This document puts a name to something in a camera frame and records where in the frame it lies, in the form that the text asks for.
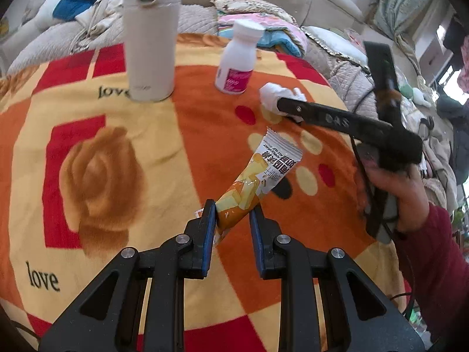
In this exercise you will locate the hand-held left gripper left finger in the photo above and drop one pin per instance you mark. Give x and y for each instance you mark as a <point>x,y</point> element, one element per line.
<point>207,238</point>

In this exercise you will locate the yellow snack wrapper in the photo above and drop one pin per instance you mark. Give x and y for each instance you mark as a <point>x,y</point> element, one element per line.
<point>249,183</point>

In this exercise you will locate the pink blue folded quilt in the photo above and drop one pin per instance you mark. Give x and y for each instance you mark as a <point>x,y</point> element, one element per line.
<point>278,36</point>

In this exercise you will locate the white ruffled pillow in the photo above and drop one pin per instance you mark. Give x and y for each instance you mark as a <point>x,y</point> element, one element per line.
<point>333,44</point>

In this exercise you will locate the person's right forearm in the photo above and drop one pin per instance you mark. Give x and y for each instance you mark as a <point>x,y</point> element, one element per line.
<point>439,264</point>

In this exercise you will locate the white pill bottle pink label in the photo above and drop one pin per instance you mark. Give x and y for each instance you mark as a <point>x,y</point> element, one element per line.
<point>236,58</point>

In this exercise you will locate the floral folded quilt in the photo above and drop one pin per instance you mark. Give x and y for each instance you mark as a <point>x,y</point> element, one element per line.
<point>252,9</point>

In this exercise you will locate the cream cloth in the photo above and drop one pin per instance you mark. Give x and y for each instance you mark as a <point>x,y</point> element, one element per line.
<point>99,18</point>

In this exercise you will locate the teal beige curtain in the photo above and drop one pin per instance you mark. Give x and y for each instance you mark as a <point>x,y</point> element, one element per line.
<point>403,0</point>

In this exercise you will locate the red orange printed blanket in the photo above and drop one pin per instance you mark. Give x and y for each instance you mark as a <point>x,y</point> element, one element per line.
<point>110,227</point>

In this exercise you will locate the white tissue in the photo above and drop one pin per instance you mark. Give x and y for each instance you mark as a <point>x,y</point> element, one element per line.
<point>299,94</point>
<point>271,95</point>

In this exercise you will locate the white thermos bottle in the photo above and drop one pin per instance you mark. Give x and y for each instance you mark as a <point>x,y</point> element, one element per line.
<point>150,44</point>

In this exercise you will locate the person's right hand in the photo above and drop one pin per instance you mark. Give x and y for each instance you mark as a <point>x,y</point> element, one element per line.
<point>406,190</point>

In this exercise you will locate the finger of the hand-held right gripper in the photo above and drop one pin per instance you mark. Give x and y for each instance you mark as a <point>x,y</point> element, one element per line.
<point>329,117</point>

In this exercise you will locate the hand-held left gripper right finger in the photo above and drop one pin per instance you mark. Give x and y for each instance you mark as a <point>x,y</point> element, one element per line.
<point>258,242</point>

